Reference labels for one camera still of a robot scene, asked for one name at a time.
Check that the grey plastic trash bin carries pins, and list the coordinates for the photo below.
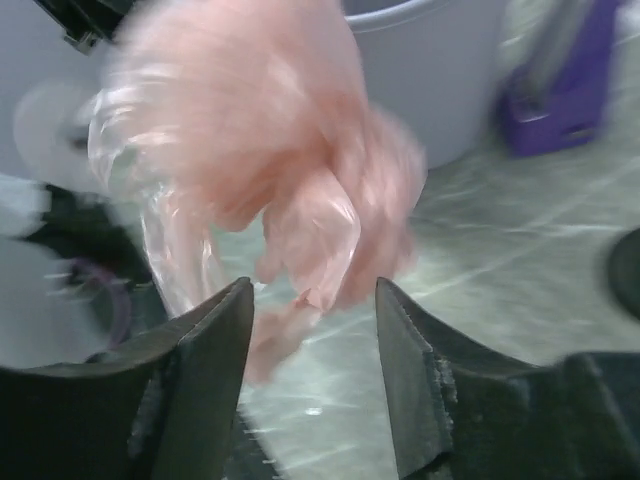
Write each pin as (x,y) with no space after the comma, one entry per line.
(433,64)

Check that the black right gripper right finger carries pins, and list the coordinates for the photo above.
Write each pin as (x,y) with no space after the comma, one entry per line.
(460,410)

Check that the purple metronome box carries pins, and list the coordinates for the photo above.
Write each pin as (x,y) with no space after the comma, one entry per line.
(556,98)

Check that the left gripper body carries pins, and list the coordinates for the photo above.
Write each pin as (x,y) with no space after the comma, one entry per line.
(86,22)

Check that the pink plastic trash bag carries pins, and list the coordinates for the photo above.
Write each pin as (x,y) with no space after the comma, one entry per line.
(215,113)

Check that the black microphone stand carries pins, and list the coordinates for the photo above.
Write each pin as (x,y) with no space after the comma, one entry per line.
(623,268)

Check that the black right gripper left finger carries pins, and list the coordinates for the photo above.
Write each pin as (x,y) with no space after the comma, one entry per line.
(159,406)

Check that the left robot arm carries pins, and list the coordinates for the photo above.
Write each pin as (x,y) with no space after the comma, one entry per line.
(73,280)

